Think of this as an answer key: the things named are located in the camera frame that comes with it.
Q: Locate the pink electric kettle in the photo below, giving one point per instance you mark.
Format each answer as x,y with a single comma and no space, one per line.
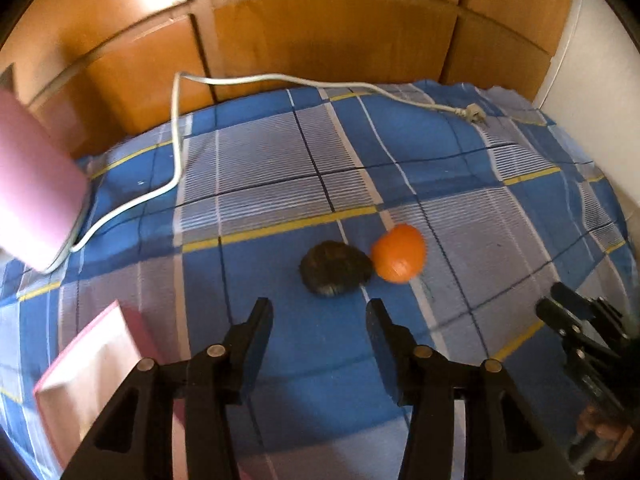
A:
35,185

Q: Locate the dark round avocado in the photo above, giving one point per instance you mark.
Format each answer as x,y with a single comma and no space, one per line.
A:
335,269

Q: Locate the blue plaid cloth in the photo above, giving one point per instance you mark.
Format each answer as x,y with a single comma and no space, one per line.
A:
450,185

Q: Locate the large orange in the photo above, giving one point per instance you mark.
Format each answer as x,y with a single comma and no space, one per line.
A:
399,254

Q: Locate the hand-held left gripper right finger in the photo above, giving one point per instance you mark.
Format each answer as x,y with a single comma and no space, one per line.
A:
382,345

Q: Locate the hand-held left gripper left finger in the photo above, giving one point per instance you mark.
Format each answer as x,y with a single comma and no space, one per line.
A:
257,340

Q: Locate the person's right hand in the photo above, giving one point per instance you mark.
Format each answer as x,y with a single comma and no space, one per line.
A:
597,421

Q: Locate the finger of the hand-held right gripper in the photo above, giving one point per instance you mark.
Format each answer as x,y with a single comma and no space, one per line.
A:
555,317
572,296

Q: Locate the wooden wardrobe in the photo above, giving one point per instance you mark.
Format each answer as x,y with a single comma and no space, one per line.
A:
325,25

